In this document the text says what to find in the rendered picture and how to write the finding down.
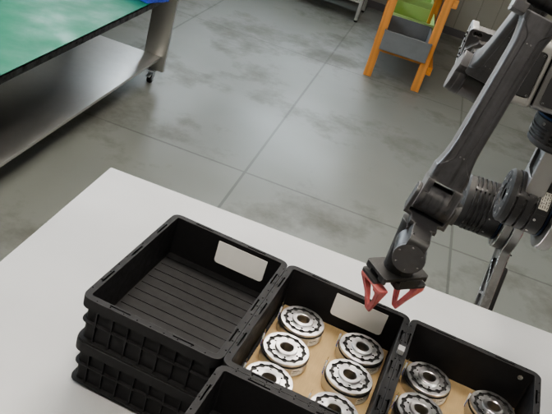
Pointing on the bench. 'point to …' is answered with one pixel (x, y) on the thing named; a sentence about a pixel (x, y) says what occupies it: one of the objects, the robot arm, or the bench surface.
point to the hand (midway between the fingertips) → (382, 305)
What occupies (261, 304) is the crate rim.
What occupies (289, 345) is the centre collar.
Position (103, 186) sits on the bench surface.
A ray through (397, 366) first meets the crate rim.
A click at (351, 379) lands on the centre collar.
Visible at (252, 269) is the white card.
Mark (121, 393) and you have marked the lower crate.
